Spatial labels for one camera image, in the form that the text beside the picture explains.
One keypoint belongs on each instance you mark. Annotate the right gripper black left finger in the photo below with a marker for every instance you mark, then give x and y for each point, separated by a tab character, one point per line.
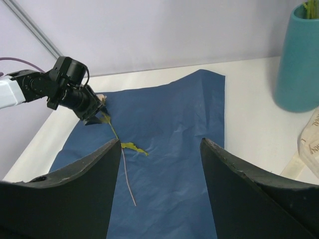
73	202

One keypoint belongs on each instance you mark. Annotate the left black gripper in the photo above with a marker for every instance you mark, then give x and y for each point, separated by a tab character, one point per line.
68	74

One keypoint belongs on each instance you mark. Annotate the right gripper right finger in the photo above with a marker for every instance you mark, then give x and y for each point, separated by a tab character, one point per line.
248	202

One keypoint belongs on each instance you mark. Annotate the blue wrapping paper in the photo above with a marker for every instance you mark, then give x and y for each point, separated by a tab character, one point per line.
161	192

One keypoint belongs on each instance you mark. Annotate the cream printed ribbon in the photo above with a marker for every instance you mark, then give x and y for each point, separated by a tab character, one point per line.
307	154

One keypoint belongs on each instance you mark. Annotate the artificial flower bunch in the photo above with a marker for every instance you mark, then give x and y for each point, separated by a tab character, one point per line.
311	9

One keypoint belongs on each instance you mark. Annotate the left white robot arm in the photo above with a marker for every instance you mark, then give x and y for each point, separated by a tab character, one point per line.
30	85

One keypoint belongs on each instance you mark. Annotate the teal conical vase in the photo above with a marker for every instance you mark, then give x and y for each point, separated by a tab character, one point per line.
297	84

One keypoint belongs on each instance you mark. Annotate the aluminium frame rails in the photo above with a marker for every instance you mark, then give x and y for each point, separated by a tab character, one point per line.
35	30

